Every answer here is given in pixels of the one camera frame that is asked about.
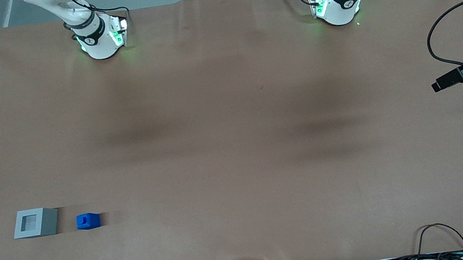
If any blue plastic part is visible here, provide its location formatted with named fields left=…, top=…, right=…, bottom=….
left=75, top=211, right=102, bottom=231

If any gray square base block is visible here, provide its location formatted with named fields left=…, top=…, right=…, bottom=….
left=11, top=206, right=61, bottom=240

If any brown table cover sheet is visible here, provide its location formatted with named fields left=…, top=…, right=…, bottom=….
left=0, top=0, right=463, bottom=260

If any black looped cable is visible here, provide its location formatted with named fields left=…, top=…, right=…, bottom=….
left=412, top=220, right=463, bottom=258

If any black right base cable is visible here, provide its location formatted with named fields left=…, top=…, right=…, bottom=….
left=63, top=0, right=132, bottom=37

